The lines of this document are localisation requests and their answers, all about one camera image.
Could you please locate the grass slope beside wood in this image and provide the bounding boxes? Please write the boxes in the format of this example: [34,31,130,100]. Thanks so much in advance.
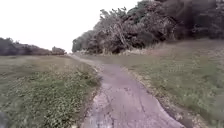
[78,38,224,128]

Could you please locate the distant row of trees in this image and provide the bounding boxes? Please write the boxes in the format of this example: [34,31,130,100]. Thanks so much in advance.
[0,36,68,57]

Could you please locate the flat grass field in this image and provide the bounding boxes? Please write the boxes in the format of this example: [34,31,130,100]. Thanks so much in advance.
[0,54,102,128]

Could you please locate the dense wood of trees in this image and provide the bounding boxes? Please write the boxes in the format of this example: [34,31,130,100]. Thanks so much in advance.
[71,0,224,56]

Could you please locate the grey asphalt path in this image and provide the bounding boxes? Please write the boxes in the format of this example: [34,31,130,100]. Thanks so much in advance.
[69,53,186,128]

